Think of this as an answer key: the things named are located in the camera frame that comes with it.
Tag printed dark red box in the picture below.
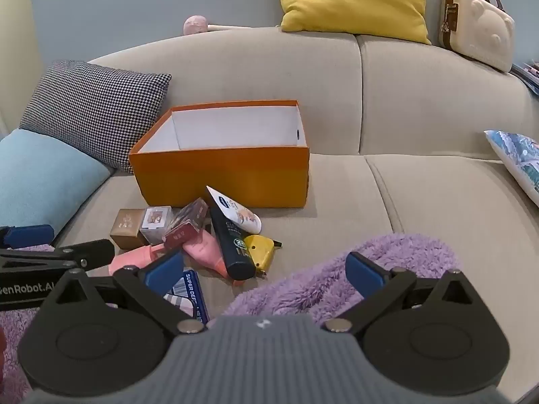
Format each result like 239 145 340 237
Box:
163 199 210 253

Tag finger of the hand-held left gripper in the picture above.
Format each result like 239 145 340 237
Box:
0 239 115 278
0 225 55 249

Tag houndstooth pillow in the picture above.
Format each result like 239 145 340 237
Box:
19 61 172 174

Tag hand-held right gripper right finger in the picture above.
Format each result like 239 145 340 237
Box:
324 251 483 334

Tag white lotion tube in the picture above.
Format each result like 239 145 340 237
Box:
206 185 262 234

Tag orange cardboard box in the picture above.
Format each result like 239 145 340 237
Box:
128 100 311 209

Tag dark blue shampoo bottle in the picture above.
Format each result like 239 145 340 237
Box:
209 205 257 282

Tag printed pillow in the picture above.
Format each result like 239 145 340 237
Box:
484 130 539 208

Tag cream bear suitcase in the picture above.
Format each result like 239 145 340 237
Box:
438 0 516 73

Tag pink bottle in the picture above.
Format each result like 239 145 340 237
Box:
182 231 245 287

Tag plaid zip case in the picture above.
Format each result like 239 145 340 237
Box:
162 292 194 316

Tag stack of magazines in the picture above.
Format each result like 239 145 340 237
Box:
511 60 539 95

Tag clear plastic box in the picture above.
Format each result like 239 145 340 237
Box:
139 206 173 245

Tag yellow tape measure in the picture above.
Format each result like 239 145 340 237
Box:
243 235 283 278

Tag light blue pillow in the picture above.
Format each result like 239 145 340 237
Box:
0 129 112 238

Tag yellow pillow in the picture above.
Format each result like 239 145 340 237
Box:
274 0 432 45

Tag pink cup with loop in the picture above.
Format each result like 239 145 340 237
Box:
108 243 182 276

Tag small brown cardboard box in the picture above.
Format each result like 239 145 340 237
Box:
110 209 148 250

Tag beige sofa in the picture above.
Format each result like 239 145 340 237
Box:
0 25 539 388

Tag pink ball massage stick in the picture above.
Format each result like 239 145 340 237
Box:
183 15 279 35

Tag blue tin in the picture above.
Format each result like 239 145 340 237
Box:
170 269 210 325

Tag purple fluffy cloth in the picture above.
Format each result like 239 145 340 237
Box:
0 232 464 404

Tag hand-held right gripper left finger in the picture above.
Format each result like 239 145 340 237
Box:
55 250 207 335

